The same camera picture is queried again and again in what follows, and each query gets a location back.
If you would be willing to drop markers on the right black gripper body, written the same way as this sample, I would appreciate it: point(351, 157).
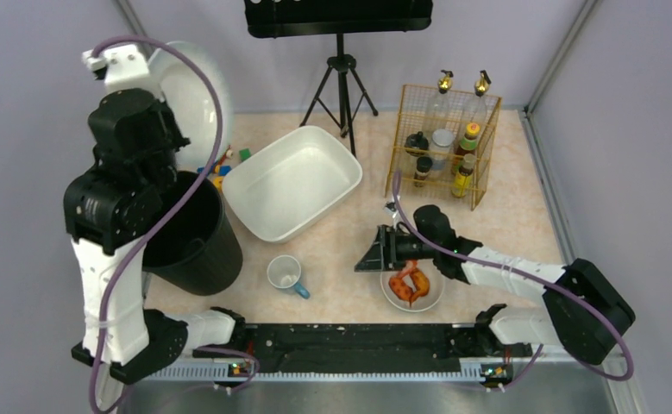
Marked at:
point(386, 248)

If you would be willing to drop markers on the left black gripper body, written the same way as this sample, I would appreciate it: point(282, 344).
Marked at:
point(156, 166)

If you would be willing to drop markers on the white floral bowl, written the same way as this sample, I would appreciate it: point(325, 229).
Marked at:
point(437, 285)

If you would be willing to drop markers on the white fluted plate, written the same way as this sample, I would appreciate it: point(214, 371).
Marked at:
point(191, 102)

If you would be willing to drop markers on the small black spice shaker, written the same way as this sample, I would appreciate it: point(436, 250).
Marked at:
point(422, 170)

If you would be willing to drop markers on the small yellow oil bottle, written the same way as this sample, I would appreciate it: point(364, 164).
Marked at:
point(463, 175)

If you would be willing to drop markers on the black lid glass jar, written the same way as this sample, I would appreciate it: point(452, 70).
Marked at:
point(415, 145)

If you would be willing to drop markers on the silver lid blue label jar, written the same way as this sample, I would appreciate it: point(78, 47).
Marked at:
point(441, 143)

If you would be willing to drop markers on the red sauce bottle yellow cap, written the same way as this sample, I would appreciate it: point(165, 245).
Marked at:
point(466, 145)

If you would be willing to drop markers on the clear glass oil bottle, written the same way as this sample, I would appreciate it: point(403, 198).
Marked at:
point(438, 106)

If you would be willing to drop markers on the glass bottle brown liquid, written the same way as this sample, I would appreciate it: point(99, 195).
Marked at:
point(476, 107)

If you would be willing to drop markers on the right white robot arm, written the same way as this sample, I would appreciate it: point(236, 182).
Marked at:
point(577, 308)

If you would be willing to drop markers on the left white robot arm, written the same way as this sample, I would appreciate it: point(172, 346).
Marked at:
point(134, 212)

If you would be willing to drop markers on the red shrimp toy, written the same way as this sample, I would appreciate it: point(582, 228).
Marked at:
point(410, 266)

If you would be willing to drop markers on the fried chicken piece toy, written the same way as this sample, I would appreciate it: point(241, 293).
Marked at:
point(401, 289)

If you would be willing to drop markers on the fried chicken wing toy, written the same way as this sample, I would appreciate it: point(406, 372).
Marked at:
point(421, 284)

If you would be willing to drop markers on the colourful toy block stack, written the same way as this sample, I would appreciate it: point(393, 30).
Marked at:
point(216, 168)

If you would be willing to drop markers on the green toy block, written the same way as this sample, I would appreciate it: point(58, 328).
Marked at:
point(245, 154)

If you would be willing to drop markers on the white rectangular basin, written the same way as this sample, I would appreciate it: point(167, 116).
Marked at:
point(280, 191)

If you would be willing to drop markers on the black round bin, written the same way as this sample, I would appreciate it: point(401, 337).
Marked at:
point(197, 249)

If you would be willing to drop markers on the black tripod stand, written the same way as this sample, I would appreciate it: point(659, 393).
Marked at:
point(343, 65)

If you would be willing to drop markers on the black panel on tripod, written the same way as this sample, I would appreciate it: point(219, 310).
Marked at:
point(274, 19)

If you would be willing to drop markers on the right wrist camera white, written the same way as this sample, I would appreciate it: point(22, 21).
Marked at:
point(391, 209)

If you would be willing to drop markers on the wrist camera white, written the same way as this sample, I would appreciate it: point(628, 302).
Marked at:
point(391, 209)
point(122, 68)

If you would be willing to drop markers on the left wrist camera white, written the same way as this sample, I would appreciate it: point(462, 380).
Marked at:
point(122, 68)

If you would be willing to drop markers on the white mug blue handle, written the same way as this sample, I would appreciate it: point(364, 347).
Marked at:
point(284, 273)

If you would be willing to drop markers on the gold wire rack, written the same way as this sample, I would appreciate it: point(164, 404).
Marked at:
point(412, 107)

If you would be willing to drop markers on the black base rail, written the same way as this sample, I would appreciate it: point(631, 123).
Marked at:
point(369, 352)

